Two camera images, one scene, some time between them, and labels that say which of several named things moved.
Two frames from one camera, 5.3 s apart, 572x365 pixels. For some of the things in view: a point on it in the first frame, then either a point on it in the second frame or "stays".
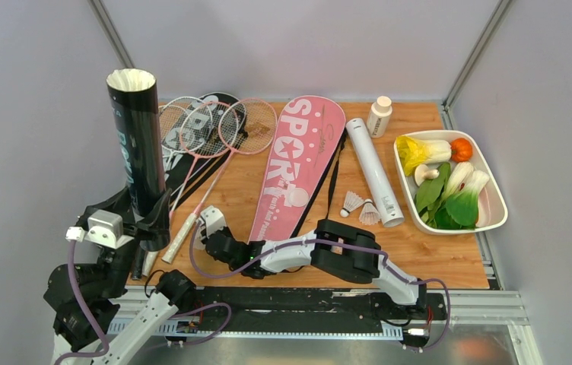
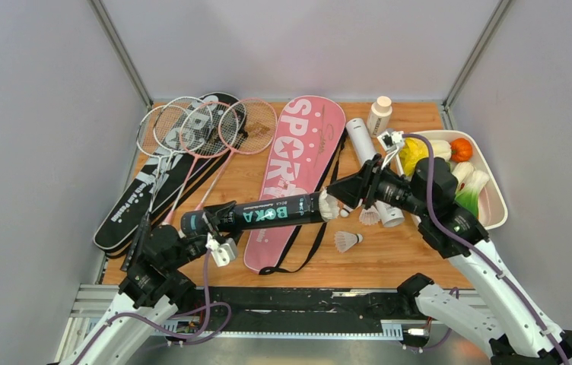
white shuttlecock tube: x=387 y=204 stays
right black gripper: x=226 y=230 -> x=363 y=185
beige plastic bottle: x=379 y=115 stays
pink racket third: x=205 y=128 stays
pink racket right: x=246 y=126 stays
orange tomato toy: x=462 y=150 stays
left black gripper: x=150 y=226 -> x=214 y=214
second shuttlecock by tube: x=369 y=214 stays
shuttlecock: x=130 y=80 -> x=328 y=207
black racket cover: x=212 y=126 stays
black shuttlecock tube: x=134 y=103 -> x=256 y=215
